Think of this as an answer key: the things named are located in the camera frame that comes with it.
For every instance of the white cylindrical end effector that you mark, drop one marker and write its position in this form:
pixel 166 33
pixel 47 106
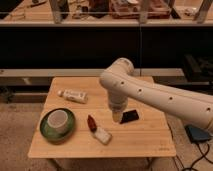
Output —
pixel 117 110

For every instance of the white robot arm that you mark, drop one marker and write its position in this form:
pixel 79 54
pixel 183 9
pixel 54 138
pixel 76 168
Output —
pixel 117 79

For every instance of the black rectangular block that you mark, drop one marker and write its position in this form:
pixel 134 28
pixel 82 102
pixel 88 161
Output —
pixel 129 116

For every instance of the red chili pepper toy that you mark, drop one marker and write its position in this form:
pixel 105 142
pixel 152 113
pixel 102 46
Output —
pixel 91 124

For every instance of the white tube bottle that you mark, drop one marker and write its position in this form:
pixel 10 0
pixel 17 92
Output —
pixel 73 95

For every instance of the wooden table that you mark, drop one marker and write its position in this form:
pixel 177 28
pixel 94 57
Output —
pixel 149 136

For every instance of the white cup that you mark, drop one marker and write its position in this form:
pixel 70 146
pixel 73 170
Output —
pixel 58 121

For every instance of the green plate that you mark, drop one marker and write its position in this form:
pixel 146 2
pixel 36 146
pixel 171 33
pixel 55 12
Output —
pixel 50 134

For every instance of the blue foot pedal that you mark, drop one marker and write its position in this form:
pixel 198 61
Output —
pixel 197 135

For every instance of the metal shelf rack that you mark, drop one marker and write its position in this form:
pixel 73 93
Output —
pixel 106 13

